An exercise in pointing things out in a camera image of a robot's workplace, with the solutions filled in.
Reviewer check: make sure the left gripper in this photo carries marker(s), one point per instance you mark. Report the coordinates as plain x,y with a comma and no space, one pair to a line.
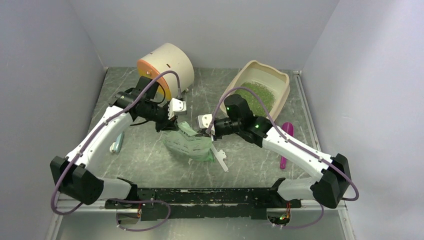
166,124

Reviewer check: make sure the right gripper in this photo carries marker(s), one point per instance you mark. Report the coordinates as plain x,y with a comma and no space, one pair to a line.
216,134

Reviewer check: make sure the green cat litter bag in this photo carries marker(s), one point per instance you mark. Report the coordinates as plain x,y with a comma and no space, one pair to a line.
185,141

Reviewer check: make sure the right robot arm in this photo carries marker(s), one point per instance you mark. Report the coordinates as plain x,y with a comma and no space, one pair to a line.
329,176

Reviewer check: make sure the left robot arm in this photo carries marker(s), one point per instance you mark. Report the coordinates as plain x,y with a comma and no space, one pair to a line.
74,175

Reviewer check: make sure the green litter pellets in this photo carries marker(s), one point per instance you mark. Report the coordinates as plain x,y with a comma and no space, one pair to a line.
262,92

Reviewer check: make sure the light blue stapler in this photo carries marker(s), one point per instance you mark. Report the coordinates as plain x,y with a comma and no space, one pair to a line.
116,146

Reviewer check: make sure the round beige drawer cabinet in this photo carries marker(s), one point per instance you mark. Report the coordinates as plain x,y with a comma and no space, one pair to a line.
164,58

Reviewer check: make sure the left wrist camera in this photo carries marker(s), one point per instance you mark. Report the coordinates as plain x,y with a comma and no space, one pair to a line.
176,107

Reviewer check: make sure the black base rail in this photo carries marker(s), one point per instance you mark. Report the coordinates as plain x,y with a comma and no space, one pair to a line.
199,203

